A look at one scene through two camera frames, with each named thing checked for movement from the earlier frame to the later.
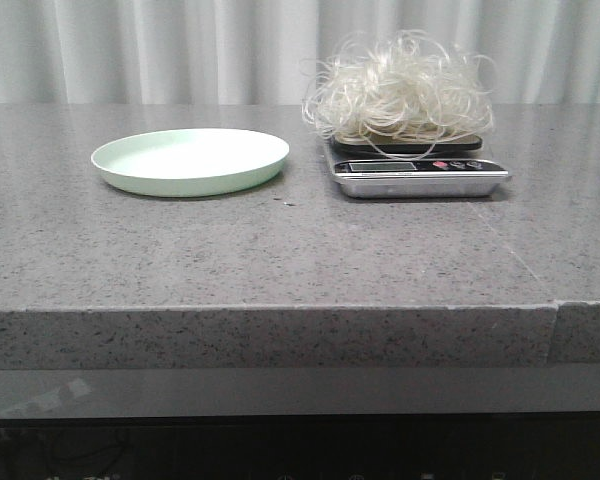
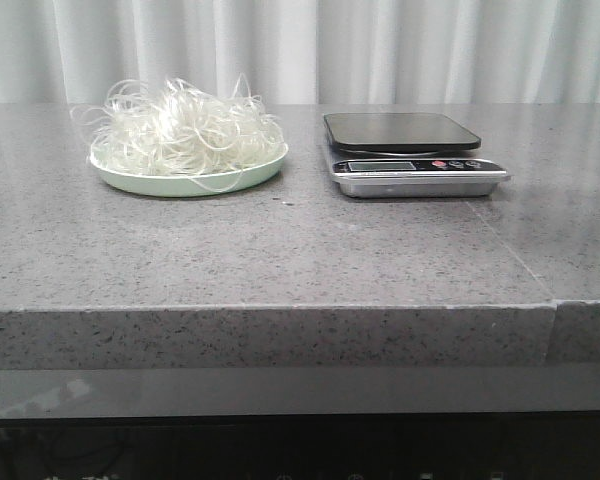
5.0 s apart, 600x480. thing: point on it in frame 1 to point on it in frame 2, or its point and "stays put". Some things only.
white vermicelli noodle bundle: x=400 y=89 to x=166 y=127
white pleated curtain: x=135 y=52 stays put
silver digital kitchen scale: x=414 y=166 stays put
